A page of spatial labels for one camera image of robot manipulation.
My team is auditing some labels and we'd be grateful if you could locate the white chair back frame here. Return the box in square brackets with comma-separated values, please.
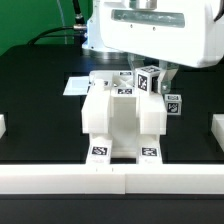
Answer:
[82, 70, 167, 135]

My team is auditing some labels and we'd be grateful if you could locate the white chair seat part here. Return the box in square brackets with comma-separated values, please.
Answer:
[82, 86, 166, 163]

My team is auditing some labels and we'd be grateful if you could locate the white part at left edge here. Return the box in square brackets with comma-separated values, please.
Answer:
[0, 114, 6, 139]

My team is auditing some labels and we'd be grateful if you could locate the white part at right edge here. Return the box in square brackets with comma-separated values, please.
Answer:
[211, 114, 224, 151]

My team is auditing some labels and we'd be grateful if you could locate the white part at edge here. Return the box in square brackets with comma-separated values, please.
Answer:
[211, 114, 224, 151]
[0, 114, 6, 139]

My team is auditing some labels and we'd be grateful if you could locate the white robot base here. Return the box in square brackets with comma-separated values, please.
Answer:
[82, 0, 127, 60]

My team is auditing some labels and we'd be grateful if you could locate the black cable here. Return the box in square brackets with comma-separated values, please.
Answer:
[26, 0, 88, 46]

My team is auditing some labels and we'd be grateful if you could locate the white tagged cube nut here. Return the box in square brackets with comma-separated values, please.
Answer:
[165, 94, 182, 115]

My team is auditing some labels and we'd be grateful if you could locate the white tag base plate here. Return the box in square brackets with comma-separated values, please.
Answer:
[63, 76, 90, 96]

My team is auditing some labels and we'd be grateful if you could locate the white front fence rail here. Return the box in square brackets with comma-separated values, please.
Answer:
[0, 164, 224, 194]

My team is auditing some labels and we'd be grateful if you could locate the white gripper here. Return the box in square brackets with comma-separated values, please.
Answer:
[99, 0, 224, 92]

